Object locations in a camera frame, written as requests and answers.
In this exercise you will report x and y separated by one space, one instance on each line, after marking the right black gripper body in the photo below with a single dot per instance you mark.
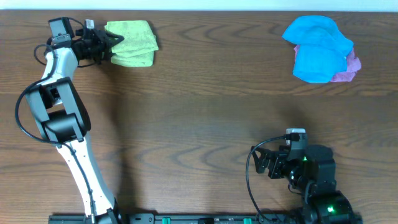
291 170

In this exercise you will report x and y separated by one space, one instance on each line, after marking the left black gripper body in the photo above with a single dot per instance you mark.
97 45

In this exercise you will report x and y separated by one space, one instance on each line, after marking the green microfiber cloth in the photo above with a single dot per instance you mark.
138 38

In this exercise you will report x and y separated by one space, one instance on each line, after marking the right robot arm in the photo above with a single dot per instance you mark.
310 170

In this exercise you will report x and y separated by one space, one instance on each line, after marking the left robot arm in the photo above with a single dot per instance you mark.
62 118

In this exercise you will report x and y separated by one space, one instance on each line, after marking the folded green cloth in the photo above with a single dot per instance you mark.
142 60

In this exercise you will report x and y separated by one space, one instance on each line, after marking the purple cloth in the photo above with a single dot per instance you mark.
351 70

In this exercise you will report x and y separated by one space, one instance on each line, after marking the blue cloth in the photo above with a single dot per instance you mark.
319 31

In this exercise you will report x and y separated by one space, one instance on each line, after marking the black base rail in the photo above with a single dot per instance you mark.
149 218

